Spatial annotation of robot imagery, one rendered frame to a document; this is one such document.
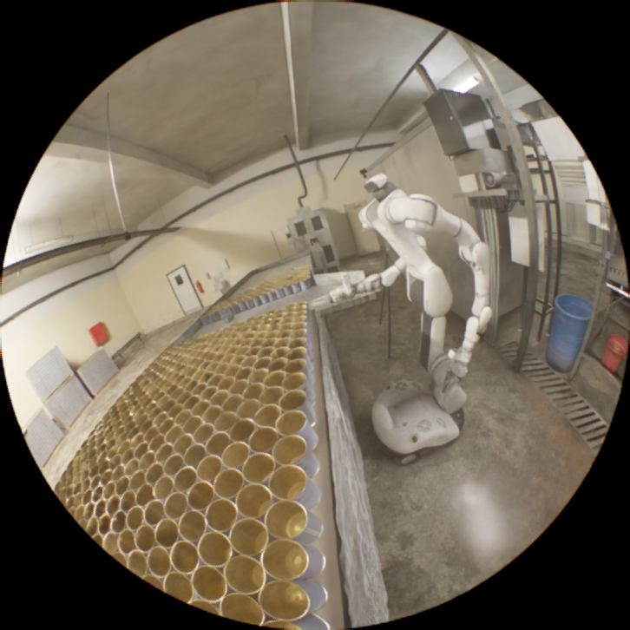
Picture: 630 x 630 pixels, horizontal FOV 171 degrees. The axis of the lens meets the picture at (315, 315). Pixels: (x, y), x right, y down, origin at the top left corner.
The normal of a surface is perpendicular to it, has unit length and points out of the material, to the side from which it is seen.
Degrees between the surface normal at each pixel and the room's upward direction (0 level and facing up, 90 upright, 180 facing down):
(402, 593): 0
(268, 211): 90
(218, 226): 90
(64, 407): 90
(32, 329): 90
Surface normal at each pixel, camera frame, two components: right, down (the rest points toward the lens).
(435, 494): -0.31, -0.87
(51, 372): 0.94, -0.33
